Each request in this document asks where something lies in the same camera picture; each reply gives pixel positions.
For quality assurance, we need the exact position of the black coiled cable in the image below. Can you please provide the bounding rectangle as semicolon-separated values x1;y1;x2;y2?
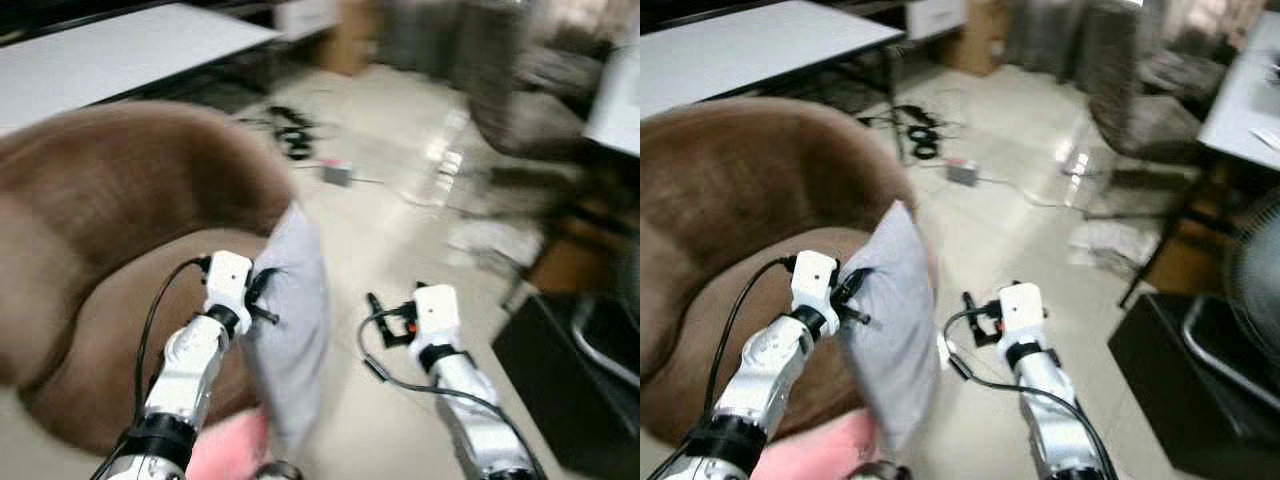
268;103;319;161
895;100;946;161

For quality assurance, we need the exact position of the white cabinet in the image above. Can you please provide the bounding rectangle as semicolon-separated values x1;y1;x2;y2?
905;0;969;41
272;0;341;41

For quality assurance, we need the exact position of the pink pillow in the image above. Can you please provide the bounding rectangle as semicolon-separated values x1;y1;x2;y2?
750;408;881;480
185;405;273;480

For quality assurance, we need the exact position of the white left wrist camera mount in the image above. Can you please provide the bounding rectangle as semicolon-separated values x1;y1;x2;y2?
205;251;253;311
790;250;839;311

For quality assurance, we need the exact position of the dark metal tray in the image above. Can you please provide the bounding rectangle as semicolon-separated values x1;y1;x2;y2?
570;295;641;389
1183;295;1280;401

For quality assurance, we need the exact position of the white table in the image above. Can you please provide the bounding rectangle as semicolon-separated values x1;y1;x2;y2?
640;0;906;119
0;3;281;136
1197;10;1280;173
583;40;641;158

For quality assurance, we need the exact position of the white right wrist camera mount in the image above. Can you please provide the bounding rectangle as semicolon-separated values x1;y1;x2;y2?
413;284;461;346
998;282;1044;343

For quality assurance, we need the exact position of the brown wooden furniture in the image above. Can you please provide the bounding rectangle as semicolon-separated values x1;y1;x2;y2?
525;200;641;296
1145;195;1233;293

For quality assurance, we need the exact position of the grey pillow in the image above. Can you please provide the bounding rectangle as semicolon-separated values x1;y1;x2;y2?
243;203;331;461
838;200;941;451

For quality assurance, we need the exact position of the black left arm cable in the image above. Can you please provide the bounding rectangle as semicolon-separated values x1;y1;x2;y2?
100;256;213;480
705;255;798;421

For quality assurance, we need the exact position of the grey upholstered chair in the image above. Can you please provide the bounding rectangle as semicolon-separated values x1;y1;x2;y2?
465;0;606;161
1085;0;1231;166

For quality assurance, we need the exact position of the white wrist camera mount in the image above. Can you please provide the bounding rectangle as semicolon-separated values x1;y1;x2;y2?
790;250;839;311
413;284;461;346
998;282;1044;343
205;251;253;311

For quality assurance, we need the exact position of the brown cardboard box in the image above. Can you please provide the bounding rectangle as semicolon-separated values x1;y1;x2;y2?
945;0;1011;76
318;0;379;76

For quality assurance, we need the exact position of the black floor fan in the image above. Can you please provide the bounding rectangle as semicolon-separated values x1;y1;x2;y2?
1225;190;1280;351

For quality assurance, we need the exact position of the white crumpled cloth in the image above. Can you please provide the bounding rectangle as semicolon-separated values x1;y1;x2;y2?
1070;218;1161;266
447;218;543;269

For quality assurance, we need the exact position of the brown fabric sofa chair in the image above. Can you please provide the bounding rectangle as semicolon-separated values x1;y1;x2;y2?
0;100;301;456
640;97;926;446

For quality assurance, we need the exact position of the black box ottoman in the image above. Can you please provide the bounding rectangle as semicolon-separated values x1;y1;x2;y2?
1108;290;1280;480
492;290;641;480

